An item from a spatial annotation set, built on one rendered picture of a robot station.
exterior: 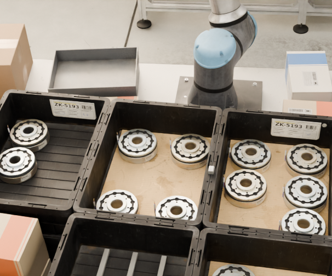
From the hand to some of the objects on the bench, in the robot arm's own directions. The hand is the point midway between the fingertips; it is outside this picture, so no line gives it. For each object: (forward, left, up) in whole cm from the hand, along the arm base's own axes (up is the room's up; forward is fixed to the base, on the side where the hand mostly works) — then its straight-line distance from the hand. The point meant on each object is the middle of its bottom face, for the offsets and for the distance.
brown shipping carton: (-10, -119, -28) cm, 122 cm away
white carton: (-9, -13, -24) cm, 29 cm away
